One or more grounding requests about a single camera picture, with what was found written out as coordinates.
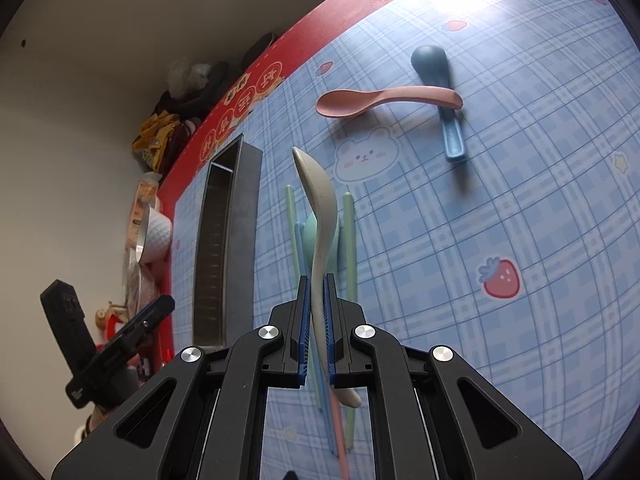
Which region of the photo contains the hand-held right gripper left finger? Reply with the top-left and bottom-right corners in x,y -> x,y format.
51,276 -> 312,480

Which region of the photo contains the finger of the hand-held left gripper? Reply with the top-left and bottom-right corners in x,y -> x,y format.
40,279 -> 97,377
66,294 -> 177,410

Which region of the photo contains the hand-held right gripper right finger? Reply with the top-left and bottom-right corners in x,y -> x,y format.
324,274 -> 583,480

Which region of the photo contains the blue chopstick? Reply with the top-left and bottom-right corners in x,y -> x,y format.
294,222 -> 339,456

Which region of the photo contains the green spoon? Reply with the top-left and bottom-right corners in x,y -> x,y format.
301,212 -> 346,281

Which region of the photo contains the metal utensil tray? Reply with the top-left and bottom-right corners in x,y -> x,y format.
192,136 -> 263,349

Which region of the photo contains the green chopstick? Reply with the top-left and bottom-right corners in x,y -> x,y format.
284,185 -> 324,409
341,192 -> 359,453

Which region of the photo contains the pink chopstick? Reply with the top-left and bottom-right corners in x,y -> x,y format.
336,400 -> 351,480

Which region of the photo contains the beige spoon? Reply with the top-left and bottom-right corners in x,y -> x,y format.
291,146 -> 361,407

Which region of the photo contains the pink spoon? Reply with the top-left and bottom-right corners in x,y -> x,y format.
316,86 -> 464,120

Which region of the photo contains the blue spoon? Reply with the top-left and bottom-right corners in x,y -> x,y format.
411,45 -> 469,163

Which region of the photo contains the small wooden figurine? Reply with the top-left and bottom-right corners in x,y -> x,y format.
95,302 -> 127,330

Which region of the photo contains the glass bowl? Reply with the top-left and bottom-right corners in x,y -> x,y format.
122,247 -> 170,317

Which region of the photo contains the white dimpled bowl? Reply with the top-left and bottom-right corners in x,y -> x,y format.
134,205 -> 174,264

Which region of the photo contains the orange white snack packet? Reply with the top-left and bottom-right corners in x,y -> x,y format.
131,172 -> 165,248

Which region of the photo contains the yellow snack bag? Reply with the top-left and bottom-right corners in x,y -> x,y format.
132,112 -> 181,171

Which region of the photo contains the blue plaid table mat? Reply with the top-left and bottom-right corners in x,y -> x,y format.
172,0 -> 640,480

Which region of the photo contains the red printed tablecloth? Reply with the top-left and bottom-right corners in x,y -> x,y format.
152,0 -> 493,376

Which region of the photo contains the clear plastic bag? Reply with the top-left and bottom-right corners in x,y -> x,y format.
167,57 -> 212,97

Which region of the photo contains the black trash bin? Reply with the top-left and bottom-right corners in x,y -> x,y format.
240,32 -> 282,74

